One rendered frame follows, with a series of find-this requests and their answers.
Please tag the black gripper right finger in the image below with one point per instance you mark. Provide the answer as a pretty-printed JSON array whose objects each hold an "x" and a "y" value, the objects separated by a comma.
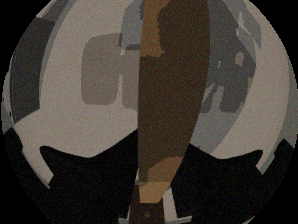
[{"x": 200, "y": 175}]

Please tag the long brown wooden rail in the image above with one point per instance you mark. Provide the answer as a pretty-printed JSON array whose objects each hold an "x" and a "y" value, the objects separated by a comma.
[{"x": 174, "y": 63}]

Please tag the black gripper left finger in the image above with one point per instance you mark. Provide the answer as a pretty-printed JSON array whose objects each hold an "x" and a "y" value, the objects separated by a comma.
[{"x": 111, "y": 173}]

